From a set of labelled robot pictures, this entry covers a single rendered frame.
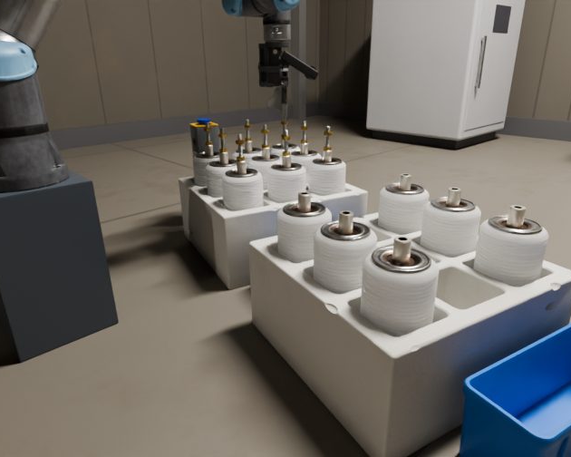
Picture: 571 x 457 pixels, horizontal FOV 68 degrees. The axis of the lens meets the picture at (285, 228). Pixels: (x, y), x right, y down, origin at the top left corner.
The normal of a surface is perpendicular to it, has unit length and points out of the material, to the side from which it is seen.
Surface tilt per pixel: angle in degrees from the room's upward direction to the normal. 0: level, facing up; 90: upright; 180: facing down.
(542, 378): 88
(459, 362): 90
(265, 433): 0
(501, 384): 88
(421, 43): 90
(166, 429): 0
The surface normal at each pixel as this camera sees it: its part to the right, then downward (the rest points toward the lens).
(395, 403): 0.50, 0.31
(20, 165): 0.50, 0.01
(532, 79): -0.73, 0.26
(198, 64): 0.68, 0.26
